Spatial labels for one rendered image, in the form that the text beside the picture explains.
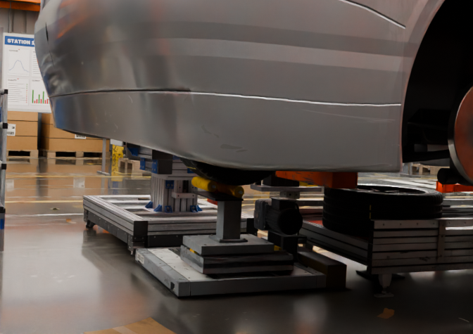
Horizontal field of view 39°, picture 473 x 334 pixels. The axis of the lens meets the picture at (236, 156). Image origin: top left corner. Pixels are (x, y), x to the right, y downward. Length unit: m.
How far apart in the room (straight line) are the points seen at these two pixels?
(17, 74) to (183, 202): 5.41
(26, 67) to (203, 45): 8.18
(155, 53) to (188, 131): 0.18
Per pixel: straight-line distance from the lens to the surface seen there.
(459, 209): 4.78
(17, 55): 9.55
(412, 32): 1.65
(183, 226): 4.16
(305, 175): 3.77
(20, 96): 9.53
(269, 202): 3.81
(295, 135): 1.48
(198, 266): 3.38
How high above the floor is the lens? 0.85
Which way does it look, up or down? 3 degrees down
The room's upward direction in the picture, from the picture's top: 3 degrees clockwise
